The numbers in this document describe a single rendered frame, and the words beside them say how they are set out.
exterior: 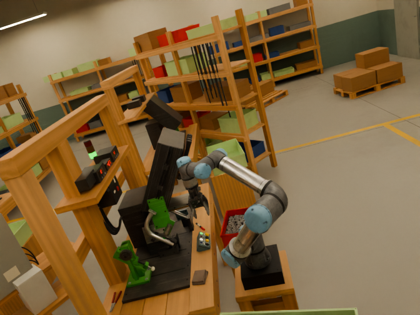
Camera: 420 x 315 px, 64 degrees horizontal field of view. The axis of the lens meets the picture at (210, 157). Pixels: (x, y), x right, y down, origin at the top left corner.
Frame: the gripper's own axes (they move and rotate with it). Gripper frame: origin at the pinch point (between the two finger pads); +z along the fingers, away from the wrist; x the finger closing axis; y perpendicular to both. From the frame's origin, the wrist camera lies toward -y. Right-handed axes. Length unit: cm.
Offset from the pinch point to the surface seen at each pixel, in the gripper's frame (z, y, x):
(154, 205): 7, -39, -36
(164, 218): 17, -37, -31
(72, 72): -78, -878, -384
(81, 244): 3, -6, -74
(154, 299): 41, 9, -41
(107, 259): 22, -13, -68
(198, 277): 36.3, 5.5, -12.8
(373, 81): 105, -544, 341
